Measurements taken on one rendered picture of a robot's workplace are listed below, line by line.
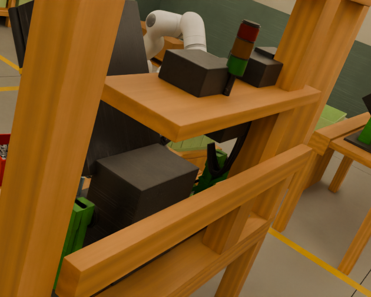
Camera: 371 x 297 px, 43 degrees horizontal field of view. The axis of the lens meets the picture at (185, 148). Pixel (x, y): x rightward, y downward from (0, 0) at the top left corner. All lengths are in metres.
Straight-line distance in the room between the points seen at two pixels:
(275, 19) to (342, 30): 7.22
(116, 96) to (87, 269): 0.36
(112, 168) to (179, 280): 0.48
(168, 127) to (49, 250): 0.32
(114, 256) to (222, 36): 8.80
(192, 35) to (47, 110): 1.24
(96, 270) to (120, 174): 0.43
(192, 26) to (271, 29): 7.27
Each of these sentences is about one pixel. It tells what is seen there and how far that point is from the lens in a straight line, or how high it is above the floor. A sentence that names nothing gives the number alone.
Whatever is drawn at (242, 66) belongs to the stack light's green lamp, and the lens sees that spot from 1.21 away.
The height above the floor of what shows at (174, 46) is 0.40.
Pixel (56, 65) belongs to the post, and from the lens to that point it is 0.71.
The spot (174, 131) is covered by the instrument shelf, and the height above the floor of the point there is 1.52.
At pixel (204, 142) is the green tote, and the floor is 0.84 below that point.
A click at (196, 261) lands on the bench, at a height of 0.88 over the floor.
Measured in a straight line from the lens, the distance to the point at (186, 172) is 1.46.
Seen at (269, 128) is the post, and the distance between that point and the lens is 1.58.
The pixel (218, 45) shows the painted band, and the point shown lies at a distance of 9.69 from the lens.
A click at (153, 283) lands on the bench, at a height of 0.88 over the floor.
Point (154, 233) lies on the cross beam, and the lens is 1.07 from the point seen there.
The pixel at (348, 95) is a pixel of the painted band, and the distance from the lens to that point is 8.65.
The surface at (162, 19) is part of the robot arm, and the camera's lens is 2.03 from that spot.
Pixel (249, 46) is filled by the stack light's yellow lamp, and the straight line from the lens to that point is 1.20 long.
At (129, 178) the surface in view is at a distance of 1.32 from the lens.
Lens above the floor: 1.86
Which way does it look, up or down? 23 degrees down
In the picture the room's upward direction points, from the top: 19 degrees clockwise
